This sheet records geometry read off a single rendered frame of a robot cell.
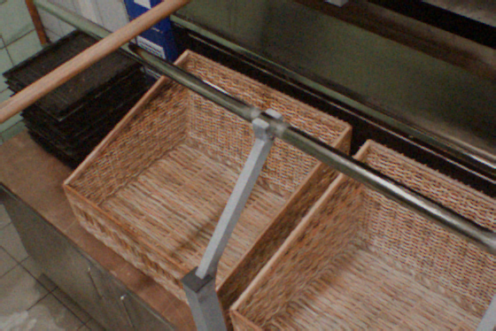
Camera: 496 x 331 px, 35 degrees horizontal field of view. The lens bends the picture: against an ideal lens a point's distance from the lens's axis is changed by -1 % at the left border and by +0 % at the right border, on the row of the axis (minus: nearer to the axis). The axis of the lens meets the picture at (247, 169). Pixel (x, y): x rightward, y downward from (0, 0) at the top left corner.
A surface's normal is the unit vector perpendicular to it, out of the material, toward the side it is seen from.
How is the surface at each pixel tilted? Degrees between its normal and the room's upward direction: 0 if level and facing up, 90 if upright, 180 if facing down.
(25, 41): 90
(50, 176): 0
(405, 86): 70
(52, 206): 0
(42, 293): 0
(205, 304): 90
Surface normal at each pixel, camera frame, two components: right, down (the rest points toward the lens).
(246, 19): -0.71, 0.29
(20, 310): -0.14, -0.72
